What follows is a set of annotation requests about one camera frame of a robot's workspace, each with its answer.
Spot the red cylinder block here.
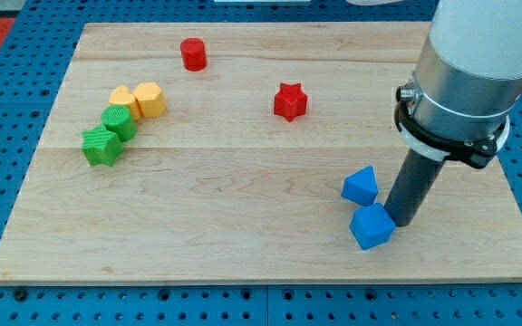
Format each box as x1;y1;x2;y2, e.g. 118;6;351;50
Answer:
180;38;208;72

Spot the yellow hexagon block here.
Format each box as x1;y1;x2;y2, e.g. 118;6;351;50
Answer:
133;81;167;118

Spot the blue triangle block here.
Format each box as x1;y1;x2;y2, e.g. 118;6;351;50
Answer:
341;166;379;206

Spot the yellow heart block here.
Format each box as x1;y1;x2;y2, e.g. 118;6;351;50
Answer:
109;85;142;120

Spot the green cylinder block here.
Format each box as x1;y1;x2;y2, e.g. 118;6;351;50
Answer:
101;105;136;142

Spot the blue cube block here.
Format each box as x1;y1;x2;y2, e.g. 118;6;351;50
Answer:
349;203;396;250

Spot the red star block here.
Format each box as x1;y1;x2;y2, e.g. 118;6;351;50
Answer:
273;83;308;122

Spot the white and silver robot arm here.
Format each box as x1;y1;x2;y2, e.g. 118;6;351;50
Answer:
395;0;522;168

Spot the light wooden board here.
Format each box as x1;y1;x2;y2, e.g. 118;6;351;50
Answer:
0;22;522;286

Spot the green star block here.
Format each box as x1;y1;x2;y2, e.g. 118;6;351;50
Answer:
81;124;123;167

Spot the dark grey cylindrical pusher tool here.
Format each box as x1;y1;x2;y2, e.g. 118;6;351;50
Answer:
384;149;445;227

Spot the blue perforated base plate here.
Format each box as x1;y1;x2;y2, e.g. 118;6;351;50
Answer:
0;0;522;325

